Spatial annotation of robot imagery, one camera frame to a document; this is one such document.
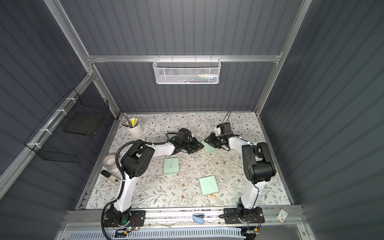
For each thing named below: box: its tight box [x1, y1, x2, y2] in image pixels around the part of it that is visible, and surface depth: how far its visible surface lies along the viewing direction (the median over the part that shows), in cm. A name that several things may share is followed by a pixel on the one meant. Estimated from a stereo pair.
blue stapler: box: [192, 213, 205, 225], surface depth 74 cm
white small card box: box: [276, 209, 288, 223], surface depth 75 cm
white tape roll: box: [102, 152, 117, 171], surface depth 94 cm
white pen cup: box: [126, 118, 144, 138], surface depth 104 cm
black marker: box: [100, 170, 122, 185], surface depth 85 cm
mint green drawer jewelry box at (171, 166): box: [163, 157, 180, 175], surface depth 91 cm
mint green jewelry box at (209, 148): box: [200, 140, 219, 155], surface depth 98 cm
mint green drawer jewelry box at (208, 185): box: [198, 175, 219, 197], surface depth 83 cm
